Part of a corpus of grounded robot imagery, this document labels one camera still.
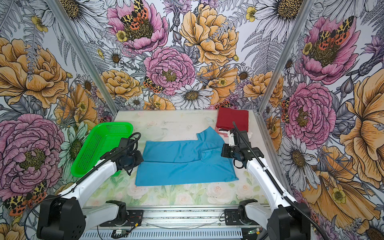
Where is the blue t-shirt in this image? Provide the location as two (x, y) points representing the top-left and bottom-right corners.
(135, 127), (238, 187)

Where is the aluminium left corner post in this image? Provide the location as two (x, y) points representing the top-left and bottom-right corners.
(47, 1), (119, 116)

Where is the pink folded t-shirt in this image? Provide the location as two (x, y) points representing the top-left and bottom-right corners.
(215, 127), (229, 138)

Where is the aluminium front base frame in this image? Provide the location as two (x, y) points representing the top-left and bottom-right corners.
(78, 206), (270, 240)

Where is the small green circuit board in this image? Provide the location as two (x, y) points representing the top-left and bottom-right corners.
(111, 230), (124, 239)

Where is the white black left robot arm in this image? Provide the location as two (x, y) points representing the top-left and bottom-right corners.
(37, 132), (143, 240)

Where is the dark red folded t-shirt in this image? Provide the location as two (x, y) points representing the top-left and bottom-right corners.
(216, 108), (249, 131)

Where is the aluminium right corner post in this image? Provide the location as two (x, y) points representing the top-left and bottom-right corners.
(258, 0), (316, 115)

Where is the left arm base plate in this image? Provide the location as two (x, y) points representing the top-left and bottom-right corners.
(100, 210), (144, 227)

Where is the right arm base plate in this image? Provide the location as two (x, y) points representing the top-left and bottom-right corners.
(224, 209), (250, 226)

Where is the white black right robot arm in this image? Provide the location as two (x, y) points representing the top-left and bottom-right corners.
(222, 128), (312, 240)

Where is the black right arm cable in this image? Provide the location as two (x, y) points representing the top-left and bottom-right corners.
(232, 121), (331, 240)

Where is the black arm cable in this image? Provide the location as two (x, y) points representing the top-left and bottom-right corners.
(232, 121), (331, 240)
(23, 132), (142, 240)

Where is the green plastic basket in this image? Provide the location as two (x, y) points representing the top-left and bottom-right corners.
(71, 122), (134, 178)

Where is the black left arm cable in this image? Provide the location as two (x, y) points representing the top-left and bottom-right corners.
(23, 132), (142, 240)

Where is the aluminium corner post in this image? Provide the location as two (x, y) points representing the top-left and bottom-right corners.
(47, 1), (119, 116)
(258, 0), (316, 115)

